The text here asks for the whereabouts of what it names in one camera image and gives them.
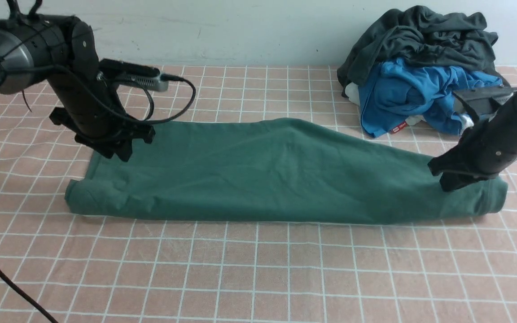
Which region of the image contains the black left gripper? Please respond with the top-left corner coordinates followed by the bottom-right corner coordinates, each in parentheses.
top-left (49, 107), bottom-right (155, 162)

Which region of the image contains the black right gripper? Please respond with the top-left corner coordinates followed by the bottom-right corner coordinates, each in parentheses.
top-left (427, 144), bottom-right (517, 192)

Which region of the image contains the green long-sleeve shirt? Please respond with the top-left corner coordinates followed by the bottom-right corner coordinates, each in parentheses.
top-left (65, 118), bottom-right (508, 225)

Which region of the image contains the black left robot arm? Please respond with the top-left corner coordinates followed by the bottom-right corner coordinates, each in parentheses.
top-left (0, 13), bottom-right (161, 162)

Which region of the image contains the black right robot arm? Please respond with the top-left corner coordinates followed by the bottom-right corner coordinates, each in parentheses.
top-left (428, 85), bottom-right (517, 192)

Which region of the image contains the blue crumpled garment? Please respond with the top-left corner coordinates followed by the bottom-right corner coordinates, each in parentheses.
top-left (359, 58), bottom-right (503, 138)

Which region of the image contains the dark grey crumpled garment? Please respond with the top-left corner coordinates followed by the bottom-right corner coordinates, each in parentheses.
top-left (337, 5), bottom-right (500, 87)

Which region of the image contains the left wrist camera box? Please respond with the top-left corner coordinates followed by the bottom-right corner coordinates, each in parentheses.
top-left (99, 58), bottom-right (168, 92)

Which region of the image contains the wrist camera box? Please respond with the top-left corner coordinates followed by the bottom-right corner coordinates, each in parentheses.
top-left (453, 85), bottom-right (517, 123)
top-left (99, 58), bottom-right (168, 92)

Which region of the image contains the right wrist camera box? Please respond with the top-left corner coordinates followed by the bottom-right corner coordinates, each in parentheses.
top-left (453, 85), bottom-right (517, 123)

